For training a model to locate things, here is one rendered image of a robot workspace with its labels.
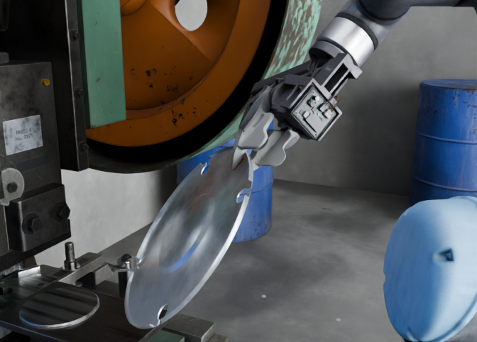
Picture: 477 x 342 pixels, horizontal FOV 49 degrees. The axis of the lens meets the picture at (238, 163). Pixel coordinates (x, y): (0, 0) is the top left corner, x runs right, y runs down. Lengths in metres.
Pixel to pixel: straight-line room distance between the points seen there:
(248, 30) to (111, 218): 2.24
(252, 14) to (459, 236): 0.66
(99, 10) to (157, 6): 0.23
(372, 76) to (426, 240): 3.55
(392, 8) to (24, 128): 0.56
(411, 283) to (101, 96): 0.63
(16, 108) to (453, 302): 0.66
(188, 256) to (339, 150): 3.44
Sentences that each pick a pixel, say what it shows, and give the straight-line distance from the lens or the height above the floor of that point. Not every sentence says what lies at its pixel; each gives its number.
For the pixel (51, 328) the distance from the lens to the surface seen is 0.89.
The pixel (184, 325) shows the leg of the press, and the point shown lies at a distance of 1.12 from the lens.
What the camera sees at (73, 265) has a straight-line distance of 1.12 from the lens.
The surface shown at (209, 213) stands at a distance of 0.72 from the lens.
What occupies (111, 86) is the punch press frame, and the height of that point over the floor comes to 1.12.
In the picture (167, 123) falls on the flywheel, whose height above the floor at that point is 1.03.
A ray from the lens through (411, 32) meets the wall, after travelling 3.91.
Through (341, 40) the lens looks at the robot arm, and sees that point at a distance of 0.75.
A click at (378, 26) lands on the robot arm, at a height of 1.22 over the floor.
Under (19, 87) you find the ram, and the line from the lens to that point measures 0.87.
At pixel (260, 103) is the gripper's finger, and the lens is 0.73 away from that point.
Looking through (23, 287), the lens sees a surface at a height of 0.78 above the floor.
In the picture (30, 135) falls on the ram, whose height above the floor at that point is 1.06.
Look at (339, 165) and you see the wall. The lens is 4.14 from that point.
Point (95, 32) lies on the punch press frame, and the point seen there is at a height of 1.21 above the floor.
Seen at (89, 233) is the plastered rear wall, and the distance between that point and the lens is 2.99.
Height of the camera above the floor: 1.23
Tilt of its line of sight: 15 degrees down
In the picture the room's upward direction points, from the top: straight up
